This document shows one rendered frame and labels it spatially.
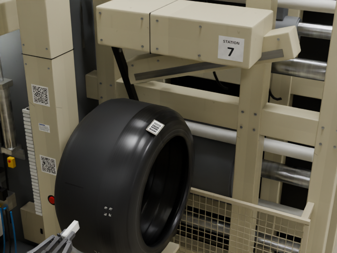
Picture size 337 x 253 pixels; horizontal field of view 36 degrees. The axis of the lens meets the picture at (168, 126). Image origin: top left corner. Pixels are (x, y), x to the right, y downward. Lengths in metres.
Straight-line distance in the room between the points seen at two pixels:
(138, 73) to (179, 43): 0.34
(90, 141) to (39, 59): 0.35
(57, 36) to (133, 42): 0.28
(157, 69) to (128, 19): 0.27
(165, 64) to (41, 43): 0.50
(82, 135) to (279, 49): 0.74
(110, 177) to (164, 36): 0.54
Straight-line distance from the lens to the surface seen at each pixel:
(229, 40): 1.77
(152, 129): 1.72
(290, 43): 1.85
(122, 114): 1.78
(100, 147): 1.71
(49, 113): 1.93
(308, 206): 2.27
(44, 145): 2.01
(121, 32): 1.95
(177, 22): 1.83
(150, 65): 2.09
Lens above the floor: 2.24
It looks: 26 degrees down
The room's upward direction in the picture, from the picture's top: straight up
